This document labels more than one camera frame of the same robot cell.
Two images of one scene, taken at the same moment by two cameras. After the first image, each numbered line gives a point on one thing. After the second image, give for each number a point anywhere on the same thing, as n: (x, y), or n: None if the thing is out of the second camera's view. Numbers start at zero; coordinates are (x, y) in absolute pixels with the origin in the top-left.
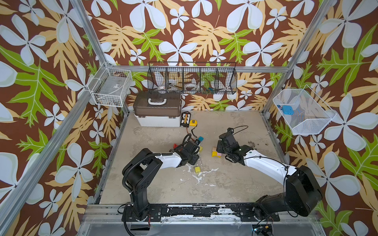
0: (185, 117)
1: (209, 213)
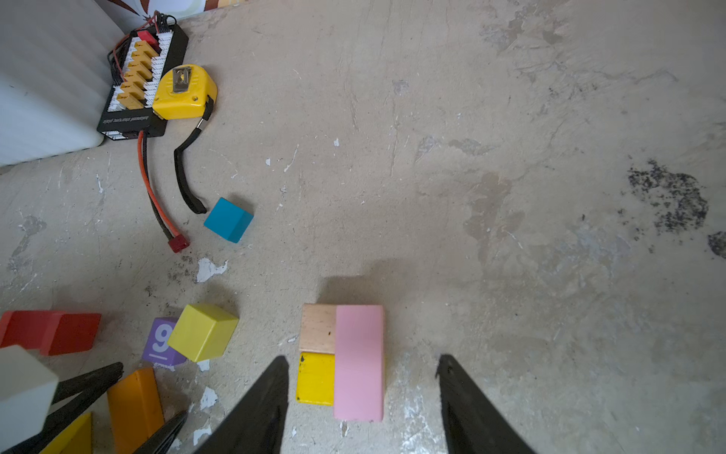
0: (138, 63)
1: None
